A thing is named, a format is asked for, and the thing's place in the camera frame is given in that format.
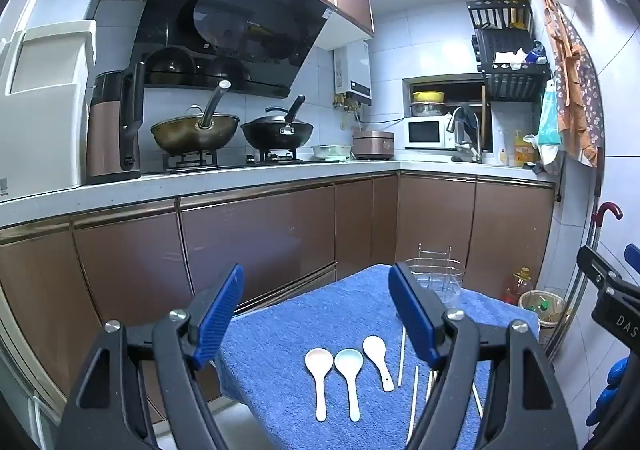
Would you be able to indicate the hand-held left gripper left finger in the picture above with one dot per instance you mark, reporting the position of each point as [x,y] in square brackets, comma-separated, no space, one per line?
[220,315]

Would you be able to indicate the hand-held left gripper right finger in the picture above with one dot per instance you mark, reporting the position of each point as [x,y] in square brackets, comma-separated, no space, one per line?
[412,315]

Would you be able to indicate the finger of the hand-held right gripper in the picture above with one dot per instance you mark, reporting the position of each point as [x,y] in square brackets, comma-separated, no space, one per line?
[633,257]
[597,267]

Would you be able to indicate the wooden chopstick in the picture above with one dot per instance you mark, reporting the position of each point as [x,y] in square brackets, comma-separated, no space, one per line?
[401,355]
[413,395]
[429,382]
[477,405]

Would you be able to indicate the white ceramic spoon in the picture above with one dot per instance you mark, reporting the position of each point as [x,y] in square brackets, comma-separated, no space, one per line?
[374,347]

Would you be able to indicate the light blue ceramic spoon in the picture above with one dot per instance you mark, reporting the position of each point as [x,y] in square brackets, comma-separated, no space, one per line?
[348,361]

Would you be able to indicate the person's right hand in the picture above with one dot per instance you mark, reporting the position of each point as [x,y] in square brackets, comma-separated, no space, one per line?
[614,392]

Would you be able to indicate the wicker waste basket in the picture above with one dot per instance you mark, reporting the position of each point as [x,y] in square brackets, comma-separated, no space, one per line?
[542,312]

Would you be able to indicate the blue terry towel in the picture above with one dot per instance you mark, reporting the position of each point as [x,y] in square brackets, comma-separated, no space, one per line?
[280,355]

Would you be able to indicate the large cooking oil bottle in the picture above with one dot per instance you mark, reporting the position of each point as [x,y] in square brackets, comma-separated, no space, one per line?
[520,287]

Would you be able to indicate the brown base cabinets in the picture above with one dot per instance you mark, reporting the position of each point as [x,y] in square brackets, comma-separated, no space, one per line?
[250,240]

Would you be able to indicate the pink ceramic spoon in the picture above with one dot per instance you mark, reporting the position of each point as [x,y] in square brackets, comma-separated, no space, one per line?
[318,362]

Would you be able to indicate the yellow oil bottle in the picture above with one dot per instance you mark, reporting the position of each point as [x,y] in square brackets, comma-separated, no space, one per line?
[524,153]

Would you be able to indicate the gas stove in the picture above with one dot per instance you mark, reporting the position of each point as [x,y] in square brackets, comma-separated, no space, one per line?
[190,161]

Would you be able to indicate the teal plastic bag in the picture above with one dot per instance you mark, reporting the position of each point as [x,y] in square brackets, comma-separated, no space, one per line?
[548,115]

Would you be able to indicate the brown rice cooker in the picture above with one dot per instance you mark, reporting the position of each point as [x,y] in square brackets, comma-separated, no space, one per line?
[372,145]

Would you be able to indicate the white microwave oven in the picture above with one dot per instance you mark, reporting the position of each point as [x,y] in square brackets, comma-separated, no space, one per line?
[425,133]

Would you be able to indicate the metal food tray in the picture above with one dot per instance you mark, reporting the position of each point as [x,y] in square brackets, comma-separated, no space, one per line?
[330,151]

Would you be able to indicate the floral orange apron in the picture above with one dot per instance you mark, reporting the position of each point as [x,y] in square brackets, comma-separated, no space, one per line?
[575,80]

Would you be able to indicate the black lidded frying pan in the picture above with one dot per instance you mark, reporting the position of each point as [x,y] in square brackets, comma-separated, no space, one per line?
[280,135]

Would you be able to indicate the chrome kitchen faucet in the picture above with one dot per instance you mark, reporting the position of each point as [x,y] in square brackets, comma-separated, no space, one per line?
[457,115]

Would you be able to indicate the metal bowl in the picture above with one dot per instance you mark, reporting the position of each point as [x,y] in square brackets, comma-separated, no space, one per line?
[428,109]

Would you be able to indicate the brown electric kettle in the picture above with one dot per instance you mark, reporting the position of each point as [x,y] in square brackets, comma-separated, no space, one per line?
[107,140]

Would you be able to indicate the yellow bowl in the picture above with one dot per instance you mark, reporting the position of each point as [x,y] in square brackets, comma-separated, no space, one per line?
[428,96]

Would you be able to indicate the white water heater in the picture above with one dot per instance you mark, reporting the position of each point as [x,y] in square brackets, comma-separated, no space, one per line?
[355,70]

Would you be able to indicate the white countertop appliance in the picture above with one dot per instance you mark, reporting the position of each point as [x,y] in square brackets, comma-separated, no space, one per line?
[45,130]

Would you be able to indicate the black range hood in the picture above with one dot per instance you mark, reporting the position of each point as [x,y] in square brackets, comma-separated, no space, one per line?
[235,20]

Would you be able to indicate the large black wall rack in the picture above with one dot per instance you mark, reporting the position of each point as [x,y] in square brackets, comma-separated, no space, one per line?
[510,80]

